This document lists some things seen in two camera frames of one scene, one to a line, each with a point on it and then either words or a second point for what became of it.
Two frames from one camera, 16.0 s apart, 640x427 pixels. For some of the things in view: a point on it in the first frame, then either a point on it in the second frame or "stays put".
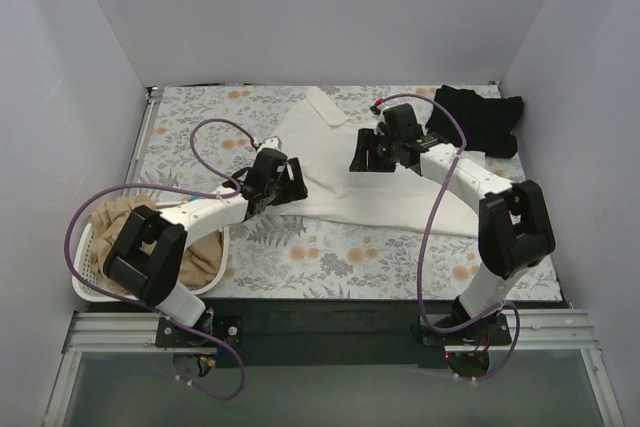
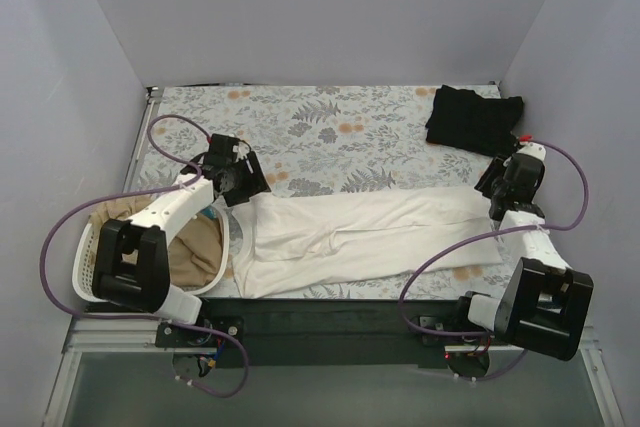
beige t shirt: x=203 y=253 stays put
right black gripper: x=379 y=151 -> x=489 y=179
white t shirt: x=319 y=138 -> x=291 y=239
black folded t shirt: x=488 y=121 stays put
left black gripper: x=285 y=182 -> x=251 y=182
